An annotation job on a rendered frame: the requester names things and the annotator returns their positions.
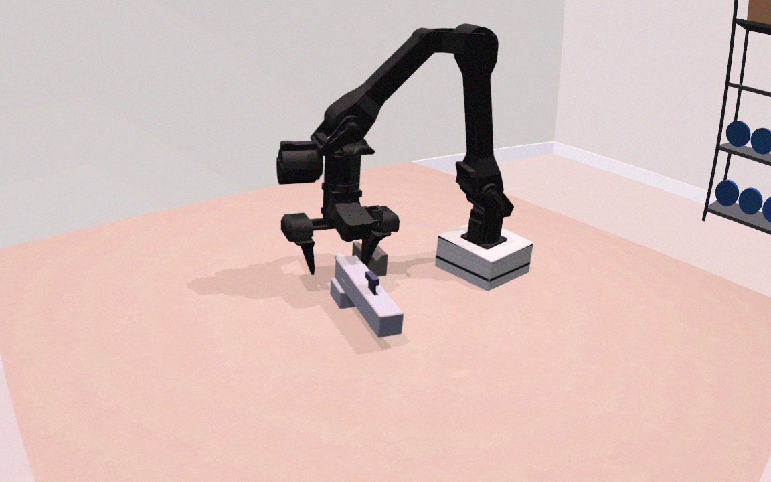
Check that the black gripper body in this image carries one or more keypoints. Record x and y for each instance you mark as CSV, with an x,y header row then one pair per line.
x,y
298,227

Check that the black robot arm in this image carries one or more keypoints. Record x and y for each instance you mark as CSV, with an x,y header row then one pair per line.
x,y
348,120

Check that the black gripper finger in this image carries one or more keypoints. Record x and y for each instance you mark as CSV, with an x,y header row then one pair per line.
x,y
307,248
368,246

